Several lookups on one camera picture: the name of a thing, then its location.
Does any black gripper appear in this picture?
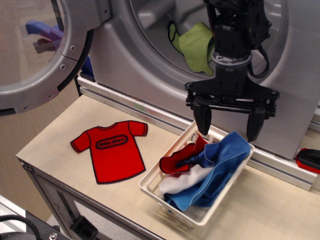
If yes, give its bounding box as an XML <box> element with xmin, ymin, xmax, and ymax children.
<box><xmin>184</xmin><ymin>66</ymin><xmax>280</xmax><ymax>142</ymax></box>

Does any green felt garment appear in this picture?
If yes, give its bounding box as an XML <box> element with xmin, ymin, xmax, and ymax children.
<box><xmin>178</xmin><ymin>22</ymin><xmax>215</xmax><ymax>77</ymax></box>

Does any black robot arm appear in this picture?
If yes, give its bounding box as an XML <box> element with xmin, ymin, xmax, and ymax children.
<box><xmin>184</xmin><ymin>0</ymin><xmax>280</xmax><ymax>142</ymax></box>

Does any white plastic laundry basket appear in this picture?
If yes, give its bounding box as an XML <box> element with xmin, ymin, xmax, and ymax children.
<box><xmin>139</xmin><ymin>122</ymin><xmax>255</xmax><ymax>228</ymax></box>

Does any grey toy washing machine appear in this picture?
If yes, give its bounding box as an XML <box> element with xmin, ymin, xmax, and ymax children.
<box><xmin>89</xmin><ymin>0</ymin><xmax>320</xmax><ymax>159</ymax></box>

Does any blue cloth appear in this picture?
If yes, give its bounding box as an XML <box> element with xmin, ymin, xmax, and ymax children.
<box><xmin>163</xmin><ymin>131</ymin><xmax>251</xmax><ymax>211</ymax></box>

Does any red felt garment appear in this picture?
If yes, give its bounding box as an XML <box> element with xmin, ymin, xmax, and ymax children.
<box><xmin>159</xmin><ymin>134</ymin><xmax>208</xmax><ymax>174</ymax></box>

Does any white cloth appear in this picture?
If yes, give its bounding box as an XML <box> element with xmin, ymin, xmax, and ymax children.
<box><xmin>158</xmin><ymin>164</ymin><xmax>213</xmax><ymax>199</ymax></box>

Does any red and black tool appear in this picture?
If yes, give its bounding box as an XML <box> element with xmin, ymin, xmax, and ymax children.
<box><xmin>295</xmin><ymin>148</ymin><xmax>320</xmax><ymax>175</ymax></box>

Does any green felt sock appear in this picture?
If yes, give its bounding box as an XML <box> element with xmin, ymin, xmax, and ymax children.
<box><xmin>167</xmin><ymin>21</ymin><xmax>183</xmax><ymax>55</ymax></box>

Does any red felt t-shirt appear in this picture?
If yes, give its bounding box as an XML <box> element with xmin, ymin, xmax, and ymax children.
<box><xmin>70</xmin><ymin>120</ymin><xmax>148</xmax><ymax>185</ymax></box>

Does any round grey washer door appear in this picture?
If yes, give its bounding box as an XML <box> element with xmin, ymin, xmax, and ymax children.
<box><xmin>0</xmin><ymin>0</ymin><xmax>111</xmax><ymax>116</ymax></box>

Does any aluminium rail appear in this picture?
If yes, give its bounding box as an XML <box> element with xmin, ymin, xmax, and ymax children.
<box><xmin>77</xmin><ymin>76</ymin><xmax>320</xmax><ymax>191</ymax></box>

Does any metal table frame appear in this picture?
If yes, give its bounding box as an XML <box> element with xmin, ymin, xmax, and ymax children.
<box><xmin>18</xmin><ymin>158</ymin><xmax>161</xmax><ymax>240</ymax></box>

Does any blue plastic handle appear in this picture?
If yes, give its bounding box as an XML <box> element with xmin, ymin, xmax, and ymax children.
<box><xmin>25</xmin><ymin>20</ymin><xmax>64</xmax><ymax>42</ymax></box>

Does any black bracket with bolt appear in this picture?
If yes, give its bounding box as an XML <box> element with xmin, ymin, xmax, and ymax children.
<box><xmin>25</xmin><ymin>211</ymin><xmax>70</xmax><ymax>240</ymax></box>

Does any black cable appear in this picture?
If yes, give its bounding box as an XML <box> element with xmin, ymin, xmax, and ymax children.
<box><xmin>0</xmin><ymin>214</ymin><xmax>41</xmax><ymax>240</ymax></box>

